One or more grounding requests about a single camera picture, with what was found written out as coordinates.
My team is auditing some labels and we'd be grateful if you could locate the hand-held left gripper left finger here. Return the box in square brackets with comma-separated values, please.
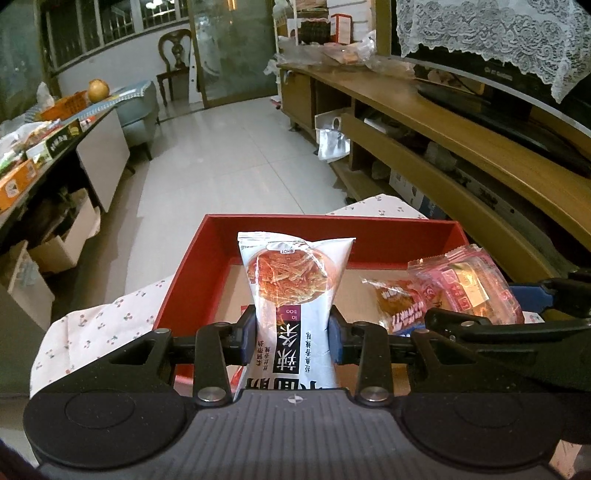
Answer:
[30, 305, 258, 408]

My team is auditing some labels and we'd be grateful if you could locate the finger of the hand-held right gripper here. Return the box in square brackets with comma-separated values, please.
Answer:
[509, 271, 591, 320]
[424, 308, 591, 343]

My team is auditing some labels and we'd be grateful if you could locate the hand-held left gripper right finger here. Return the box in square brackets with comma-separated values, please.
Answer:
[327, 305, 551, 408]

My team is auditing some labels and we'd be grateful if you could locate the pink snack packet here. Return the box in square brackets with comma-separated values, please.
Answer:
[407, 244, 525, 326]

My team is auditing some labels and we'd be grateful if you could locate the white spicy strip snack packet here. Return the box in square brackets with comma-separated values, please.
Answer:
[233, 231, 357, 402]

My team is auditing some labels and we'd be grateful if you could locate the orange cake snack packet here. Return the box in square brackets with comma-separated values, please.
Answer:
[360, 276, 428, 335]

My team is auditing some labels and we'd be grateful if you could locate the red cardboard box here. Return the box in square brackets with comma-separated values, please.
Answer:
[154, 213, 472, 400]

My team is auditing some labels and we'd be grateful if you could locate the cherry print tablecloth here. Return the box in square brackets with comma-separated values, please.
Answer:
[30, 194, 430, 400]

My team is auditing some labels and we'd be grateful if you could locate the wooden television stand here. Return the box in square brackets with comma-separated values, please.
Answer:
[277, 62, 591, 296]

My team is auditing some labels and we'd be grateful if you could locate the silver plastic bag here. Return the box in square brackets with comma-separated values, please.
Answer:
[315, 111, 352, 162]

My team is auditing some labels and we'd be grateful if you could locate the black television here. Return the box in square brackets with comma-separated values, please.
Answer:
[390, 0, 591, 181]

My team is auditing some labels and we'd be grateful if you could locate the open white cardboard box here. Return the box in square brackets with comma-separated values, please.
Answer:
[28, 194, 100, 273]

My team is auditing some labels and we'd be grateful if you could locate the white board panel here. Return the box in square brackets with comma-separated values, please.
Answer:
[0, 240, 56, 333]

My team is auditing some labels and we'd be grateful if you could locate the long table with white doors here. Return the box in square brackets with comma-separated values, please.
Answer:
[0, 99, 132, 241]

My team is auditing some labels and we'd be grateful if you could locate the teal armchair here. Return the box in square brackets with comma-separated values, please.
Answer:
[113, 80, 161, 162]

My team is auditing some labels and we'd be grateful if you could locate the patterned table runner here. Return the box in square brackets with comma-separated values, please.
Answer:
[83, 80, 153, 116]

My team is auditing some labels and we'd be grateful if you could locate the white lace cloth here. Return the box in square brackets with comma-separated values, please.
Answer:
[396, 0, 587, 104]

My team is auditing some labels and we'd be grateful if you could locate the long black box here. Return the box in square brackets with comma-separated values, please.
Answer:
[28, 117, 84, 160]

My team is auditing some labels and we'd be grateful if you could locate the flat orange box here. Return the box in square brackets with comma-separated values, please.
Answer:
[0, 159, 38, 213]

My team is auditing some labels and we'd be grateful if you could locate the glass sliding door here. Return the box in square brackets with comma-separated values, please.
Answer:
[187, 0, 280, 109]

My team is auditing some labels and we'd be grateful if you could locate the heap of clear plastic bags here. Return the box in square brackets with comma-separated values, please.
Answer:
[263, 34, 416, 79]

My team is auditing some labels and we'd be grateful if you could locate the orange plastic basket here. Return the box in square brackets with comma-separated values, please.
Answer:
[39, 90, 90, 121]

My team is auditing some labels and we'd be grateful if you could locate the dark wooden chair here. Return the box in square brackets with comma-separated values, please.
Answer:
[156, 28, 194, 107]

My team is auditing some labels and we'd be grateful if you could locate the pile of snack packets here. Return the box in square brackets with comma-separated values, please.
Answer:
[0, 117, 61, 176]

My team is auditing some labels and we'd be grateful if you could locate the dark storage box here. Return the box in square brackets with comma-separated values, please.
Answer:
[297, 18, 333, 43]

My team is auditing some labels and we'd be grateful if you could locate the red and white carton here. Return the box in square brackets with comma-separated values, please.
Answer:
[330, 14, 354, 44]

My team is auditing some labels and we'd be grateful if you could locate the white plastic bag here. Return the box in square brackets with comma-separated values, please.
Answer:
[36, 82, 61, 108]

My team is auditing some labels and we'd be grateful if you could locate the barred window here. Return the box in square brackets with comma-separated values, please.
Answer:
[39, 0, 190, 70]

